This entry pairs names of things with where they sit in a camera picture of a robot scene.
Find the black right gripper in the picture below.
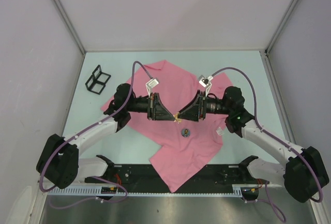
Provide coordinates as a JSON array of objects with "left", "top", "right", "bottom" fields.
[{"left": 178, "top": 90, "right": 232, "bottom": 122}]

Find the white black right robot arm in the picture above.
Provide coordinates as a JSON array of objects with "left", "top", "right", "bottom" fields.
[{"left": 177, "top": 86, "right": 329, "bottom": 203}]

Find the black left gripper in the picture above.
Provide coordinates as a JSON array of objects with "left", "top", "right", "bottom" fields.
[{"left": 126, "top": 93, "right": 174, "bottom": 121}]

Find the white garment label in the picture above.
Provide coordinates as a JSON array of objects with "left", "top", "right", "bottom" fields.
[{"left": 216, "top": 127, "right": 224, "bottom": 136}]

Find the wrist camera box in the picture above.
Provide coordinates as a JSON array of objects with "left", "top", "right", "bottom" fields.
[
  {"left": 198, "top": 75, "right": 213, "bottom": 96},
  {"left": 145, "top": 78, "right": 159, "bottom": 96}
]

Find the gold leaf rhinestone brooch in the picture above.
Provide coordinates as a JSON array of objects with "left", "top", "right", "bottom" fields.
[{"left": 173, "top": 112, "right": 182, "bottom": 123}]

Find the round portrait pin badge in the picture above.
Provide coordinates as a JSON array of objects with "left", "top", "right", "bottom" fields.
[{"left": 181, "top": 128, "right": 190, "bottom": 137}]

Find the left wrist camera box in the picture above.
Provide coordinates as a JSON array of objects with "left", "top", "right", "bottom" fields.
[{"left": 145, "top": 78, "right": 159, "bottom": 96}]

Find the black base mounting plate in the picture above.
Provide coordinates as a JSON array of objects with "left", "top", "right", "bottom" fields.
[{"left": 101, "top": 163, "right": 265, "bottom": 193}]

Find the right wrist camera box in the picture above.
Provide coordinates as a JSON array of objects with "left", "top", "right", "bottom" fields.
[{"left": 198, "top": 75, "right": 213, "bottom": 96}]

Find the black wire frame box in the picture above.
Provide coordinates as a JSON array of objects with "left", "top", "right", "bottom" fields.
[{"left": 85, "top": 65, "right": 111, "bottom": 95}]

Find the white slotted cable duct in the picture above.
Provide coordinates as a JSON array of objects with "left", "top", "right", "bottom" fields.
[{"left": 48, "top": 185, "right": 259, "bottom": 198}]

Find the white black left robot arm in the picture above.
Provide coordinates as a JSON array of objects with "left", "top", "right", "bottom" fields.
[{"left": 36, "top": 83, "right": 175, "bottom": 189}]

